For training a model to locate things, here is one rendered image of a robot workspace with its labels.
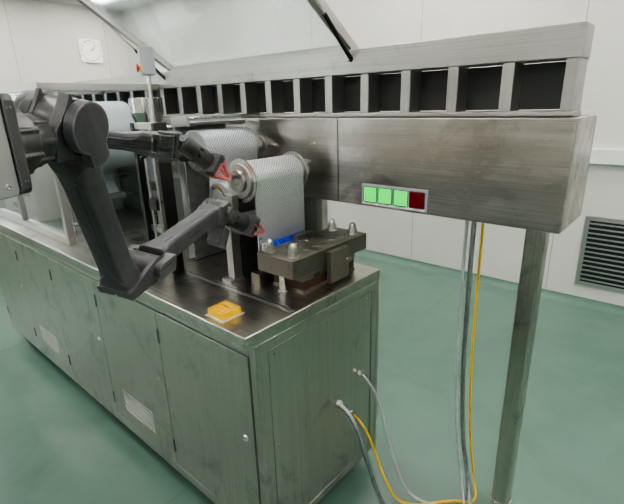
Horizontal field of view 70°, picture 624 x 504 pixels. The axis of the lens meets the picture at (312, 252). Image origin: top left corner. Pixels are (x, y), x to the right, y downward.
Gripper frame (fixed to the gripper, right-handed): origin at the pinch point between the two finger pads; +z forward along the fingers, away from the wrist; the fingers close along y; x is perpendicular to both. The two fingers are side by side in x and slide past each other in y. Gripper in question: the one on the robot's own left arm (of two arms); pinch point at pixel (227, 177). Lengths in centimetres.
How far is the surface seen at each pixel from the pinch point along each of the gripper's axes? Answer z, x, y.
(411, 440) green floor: 131, -57, 33
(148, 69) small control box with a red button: -20, 32, -50
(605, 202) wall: 241, 136, 61
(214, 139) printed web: -0.5, 14.5, -17.4
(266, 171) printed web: 8.1, 8.0, 6.5
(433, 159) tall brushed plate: 28, 28, 53
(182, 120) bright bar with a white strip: -11.2, 14.8, -23.8
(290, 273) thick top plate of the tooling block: 19.2, -20.8, 25.3
